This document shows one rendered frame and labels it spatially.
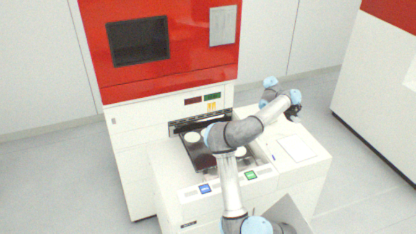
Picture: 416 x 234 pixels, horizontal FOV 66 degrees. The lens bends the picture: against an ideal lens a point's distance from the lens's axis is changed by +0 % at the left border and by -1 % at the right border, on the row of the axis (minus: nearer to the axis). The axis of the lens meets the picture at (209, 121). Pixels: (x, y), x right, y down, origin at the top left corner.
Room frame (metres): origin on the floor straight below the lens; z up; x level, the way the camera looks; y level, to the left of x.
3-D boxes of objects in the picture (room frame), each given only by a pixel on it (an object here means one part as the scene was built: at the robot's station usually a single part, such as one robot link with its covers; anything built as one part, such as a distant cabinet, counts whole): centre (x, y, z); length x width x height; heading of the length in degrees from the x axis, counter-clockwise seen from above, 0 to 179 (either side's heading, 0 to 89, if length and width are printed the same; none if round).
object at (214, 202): (1.11, -0.11, 0.89); 0.55 x 0.09 x 0.14; 111
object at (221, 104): (1.61, 0.22, 1.02); 0.82 x 0.03 x 0.40; 111
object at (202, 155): (1.47, -0.04, 0.90); 0.34 x 0.34 x 0.01; 21
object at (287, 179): (1.52, -0.43, 0.89); 0.62 x 0.35 x 0.14; 21
